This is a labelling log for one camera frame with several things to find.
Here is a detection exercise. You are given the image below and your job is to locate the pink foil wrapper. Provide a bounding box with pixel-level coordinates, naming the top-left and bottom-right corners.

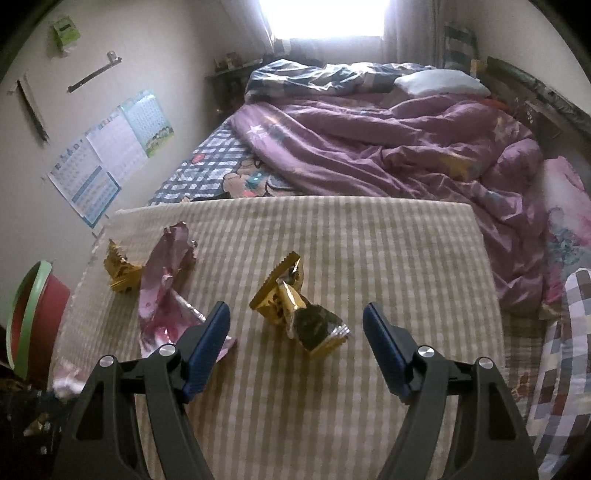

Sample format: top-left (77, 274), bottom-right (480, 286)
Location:
top-left (137, 222), bottom-right (238, 361)

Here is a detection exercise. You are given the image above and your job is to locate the white tissue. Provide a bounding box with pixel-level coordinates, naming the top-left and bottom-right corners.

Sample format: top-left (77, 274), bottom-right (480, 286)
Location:
top-left (52, 364), bottom-right (88, 398)

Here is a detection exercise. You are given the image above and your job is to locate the bright window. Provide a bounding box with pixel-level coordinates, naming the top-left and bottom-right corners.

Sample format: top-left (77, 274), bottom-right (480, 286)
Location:
top-left (257, 0), bottom-right (387, 38)

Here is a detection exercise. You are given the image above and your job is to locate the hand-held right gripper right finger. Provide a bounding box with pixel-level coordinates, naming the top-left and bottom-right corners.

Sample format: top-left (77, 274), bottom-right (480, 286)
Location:
top-left (362, 302), bottom-right (541, 480)

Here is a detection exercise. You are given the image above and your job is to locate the blue plaid quilt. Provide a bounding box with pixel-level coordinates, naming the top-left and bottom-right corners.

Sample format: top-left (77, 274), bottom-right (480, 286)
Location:
top-left (245, 59), bottom-right (437, 101)

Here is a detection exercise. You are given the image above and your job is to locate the red basin with green rim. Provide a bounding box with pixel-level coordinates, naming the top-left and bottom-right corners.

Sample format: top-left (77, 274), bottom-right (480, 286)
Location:
top-left (7, 261), bottom-right (73, 380)

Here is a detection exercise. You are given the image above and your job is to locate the beige striped mat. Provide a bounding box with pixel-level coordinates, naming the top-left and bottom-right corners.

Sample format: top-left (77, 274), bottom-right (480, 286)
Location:
top-left (48, 196), bottom-right (509, 480)

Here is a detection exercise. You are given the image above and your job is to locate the blue and white wall poster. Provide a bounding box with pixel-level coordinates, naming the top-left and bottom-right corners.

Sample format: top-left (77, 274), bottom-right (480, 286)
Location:
top-left (48, 136), bottom-right (122, 230)

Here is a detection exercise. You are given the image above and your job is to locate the green plaid cushion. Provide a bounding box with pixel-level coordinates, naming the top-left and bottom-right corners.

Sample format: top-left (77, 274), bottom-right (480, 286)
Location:
top-left (442, 22), bottom-right (479, 71)

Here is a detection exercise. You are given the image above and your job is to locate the cluttered dark shelf table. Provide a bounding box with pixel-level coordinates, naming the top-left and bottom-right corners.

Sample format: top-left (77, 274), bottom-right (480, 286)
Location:
top-left (205, 52), bottom-right (265, 112)

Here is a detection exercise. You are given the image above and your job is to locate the plaid bedsheet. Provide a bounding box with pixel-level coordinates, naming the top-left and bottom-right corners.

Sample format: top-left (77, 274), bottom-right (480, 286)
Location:
top-left (147, 122), bottom-right (296, 207)

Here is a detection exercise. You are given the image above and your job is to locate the purple quilt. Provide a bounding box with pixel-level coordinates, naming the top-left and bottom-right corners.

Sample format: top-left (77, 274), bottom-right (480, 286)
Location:
top-left (229, 95), bottom-right (549, 315)

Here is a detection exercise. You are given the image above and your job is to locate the grey curtain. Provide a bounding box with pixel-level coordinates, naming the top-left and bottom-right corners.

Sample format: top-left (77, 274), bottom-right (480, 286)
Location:
top-left (383, 0), bottom-right (445, 64)
top-left (221, 0), bottom-right (279, 52)

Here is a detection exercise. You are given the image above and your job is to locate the dark wooden headboard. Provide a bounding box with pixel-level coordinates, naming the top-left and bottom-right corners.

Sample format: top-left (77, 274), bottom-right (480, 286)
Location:
top-left (480, 55), bottom-right (591, 154)

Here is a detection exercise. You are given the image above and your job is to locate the white chart wall poster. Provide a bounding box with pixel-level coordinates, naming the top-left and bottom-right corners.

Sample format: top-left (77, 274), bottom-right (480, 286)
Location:
top-left (85, 108), bottom-right (148, 175)

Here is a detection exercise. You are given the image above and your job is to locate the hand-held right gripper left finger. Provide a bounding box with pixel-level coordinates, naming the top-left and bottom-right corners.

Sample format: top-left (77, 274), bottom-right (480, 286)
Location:
top-left (55, 301), bottom-right (232, 480)

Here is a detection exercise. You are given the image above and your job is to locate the green cartoon wall poster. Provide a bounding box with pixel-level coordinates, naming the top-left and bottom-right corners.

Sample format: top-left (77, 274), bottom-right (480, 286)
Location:
top-left (121, 90), bottom-right (177, 159)

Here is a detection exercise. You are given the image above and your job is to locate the dark and gold snack wrapper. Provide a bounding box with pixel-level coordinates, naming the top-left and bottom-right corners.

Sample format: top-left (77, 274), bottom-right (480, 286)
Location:
top-left (285, 302), bottom-right (352, 361)

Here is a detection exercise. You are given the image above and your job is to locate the green wall box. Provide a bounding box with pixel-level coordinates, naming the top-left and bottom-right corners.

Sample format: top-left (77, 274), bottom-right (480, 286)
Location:
top-left (52, 16), bottom-right (82, 57)

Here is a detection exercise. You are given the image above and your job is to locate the pink printed pillow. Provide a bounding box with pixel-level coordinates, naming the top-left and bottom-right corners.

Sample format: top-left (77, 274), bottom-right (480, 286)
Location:
top-left (538, 157), bottom-right (591, 320)

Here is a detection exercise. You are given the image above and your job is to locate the wall-mounted metal bar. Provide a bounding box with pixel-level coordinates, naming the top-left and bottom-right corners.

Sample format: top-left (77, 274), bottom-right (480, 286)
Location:
top-left (15, 78), bottom-right (50, 142)
top-left (67, 52), bottom-right (123, 94)

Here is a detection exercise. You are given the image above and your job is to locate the light blue pillow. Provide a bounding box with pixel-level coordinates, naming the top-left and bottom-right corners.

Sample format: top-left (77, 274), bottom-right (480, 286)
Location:
top-left (394, 70), bottom-right (492, 99)

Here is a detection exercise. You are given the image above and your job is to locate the patchwork plaid blanket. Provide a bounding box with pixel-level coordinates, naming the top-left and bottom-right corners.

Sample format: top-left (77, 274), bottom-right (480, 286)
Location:
top-left (526, 268), bottom-right (591, 477)

